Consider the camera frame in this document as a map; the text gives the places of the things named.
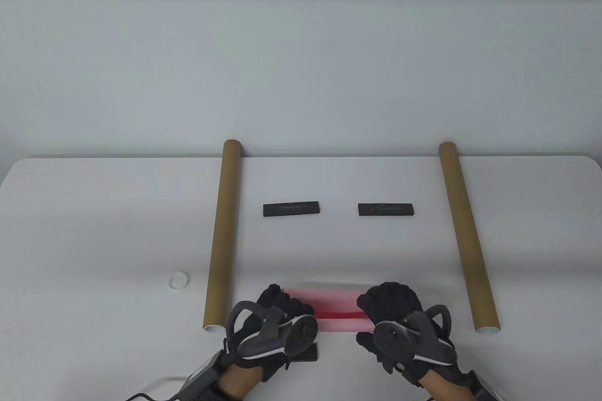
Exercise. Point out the person's left hand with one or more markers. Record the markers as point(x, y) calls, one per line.
point(282, 304)

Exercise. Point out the brown cardboard mailing tube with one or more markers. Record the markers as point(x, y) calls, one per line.
point(225, 231)
point(463, 231)

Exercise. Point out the person's right forearm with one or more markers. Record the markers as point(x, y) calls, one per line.
point(449, 389)

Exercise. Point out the grey hand tracker controller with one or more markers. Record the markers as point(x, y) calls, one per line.
point(400, 340)
point(282, 340)

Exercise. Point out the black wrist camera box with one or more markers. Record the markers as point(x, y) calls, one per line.
point(197, 380)
point(487, 389)

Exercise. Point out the black bar paperweight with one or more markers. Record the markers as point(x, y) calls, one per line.
point(291, 209)
point(385, 209)
point(311, 354)

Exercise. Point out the person's right hand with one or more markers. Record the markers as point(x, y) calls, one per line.
point(395, 302)

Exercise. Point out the person's left forearm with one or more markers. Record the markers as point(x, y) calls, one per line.
point(240, 384)

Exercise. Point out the pink paper sheet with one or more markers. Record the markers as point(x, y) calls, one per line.
point(338, 307)

